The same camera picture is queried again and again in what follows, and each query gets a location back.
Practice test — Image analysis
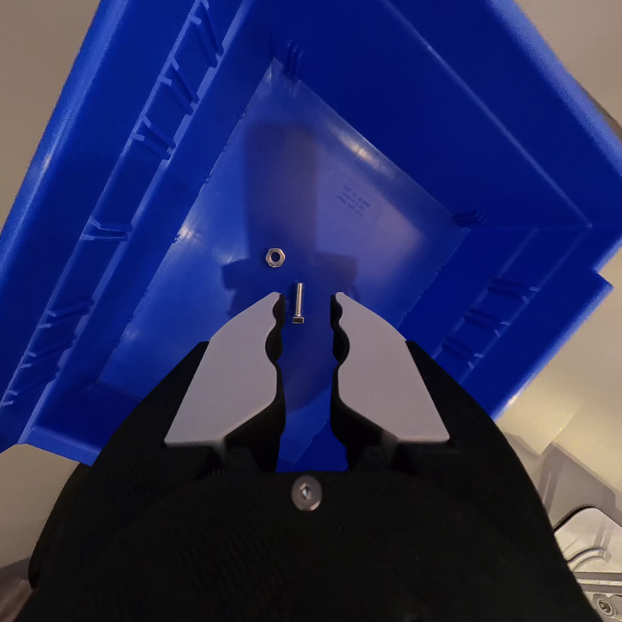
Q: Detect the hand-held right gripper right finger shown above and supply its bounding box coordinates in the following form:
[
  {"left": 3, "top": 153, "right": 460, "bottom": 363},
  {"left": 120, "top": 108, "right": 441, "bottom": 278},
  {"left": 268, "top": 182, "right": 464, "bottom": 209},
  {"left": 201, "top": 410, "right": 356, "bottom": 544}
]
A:
[{"left": 329, "top": 292, "right": 451, "bottom": 472}]

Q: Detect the grey plastic tray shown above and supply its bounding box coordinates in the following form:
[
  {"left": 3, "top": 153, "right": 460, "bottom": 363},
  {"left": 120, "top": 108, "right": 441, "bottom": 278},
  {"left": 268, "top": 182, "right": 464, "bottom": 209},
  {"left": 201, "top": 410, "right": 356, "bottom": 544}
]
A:
[{"left": 503, "top": 430, "right": 622, "bottom": 622}]

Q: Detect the blue plastic storage bin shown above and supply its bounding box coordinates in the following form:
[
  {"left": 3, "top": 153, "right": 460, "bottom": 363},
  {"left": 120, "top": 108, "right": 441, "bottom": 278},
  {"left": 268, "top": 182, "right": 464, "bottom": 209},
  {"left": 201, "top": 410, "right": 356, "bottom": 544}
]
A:
[{"left": 0, "top": 0, "right": 622, "bottom": 462}]

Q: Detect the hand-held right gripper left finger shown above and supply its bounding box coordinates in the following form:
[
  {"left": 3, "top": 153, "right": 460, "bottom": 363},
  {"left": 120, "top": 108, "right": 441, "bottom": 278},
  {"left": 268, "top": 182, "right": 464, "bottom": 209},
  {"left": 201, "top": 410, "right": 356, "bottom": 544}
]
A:
[{"left": 163, "top": 292, "right": 287, "bottom": 473}]

